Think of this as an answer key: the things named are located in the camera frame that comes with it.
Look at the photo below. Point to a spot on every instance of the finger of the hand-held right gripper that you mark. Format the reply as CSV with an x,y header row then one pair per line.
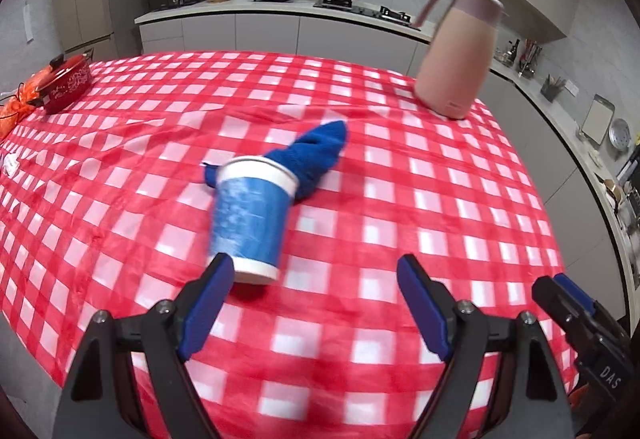
x,y
580,293
557,304

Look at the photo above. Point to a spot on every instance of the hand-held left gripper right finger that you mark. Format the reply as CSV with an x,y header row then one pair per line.
x,y
425,304

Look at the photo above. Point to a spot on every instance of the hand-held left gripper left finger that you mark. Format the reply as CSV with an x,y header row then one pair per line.
x,y
210,299

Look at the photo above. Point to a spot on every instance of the blue paper cup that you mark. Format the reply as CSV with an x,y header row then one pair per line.
x,y
250,214

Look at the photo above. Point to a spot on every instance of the red checkered tablecloth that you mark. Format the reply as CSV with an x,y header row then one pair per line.
x,y
400,199

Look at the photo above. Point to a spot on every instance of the round metal plate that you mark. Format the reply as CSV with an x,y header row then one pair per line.
x,y
620,134

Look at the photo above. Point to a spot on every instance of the white rectangular tray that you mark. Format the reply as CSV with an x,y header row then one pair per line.
x,y
597,119

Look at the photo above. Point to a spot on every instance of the blue cloth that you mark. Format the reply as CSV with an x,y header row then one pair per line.
x,y
320,149

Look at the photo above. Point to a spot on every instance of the grey utensil holder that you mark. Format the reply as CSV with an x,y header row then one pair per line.
x,y
551,91

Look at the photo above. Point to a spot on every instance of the knife rack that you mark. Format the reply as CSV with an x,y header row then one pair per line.
x,y
530,59

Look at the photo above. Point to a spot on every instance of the pink thermos jug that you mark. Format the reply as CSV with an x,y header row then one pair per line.
x,y
455,59

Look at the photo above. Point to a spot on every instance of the dark glass bottle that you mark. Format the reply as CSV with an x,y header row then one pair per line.
x,y
512,51

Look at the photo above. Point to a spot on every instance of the red pot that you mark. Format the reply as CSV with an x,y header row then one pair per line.
x,y
65,81

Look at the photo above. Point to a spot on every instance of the orange mesh bag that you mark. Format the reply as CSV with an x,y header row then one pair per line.
x,y
12,111

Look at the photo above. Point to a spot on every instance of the black gas stove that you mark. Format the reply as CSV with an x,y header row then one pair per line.
x,y
372,11

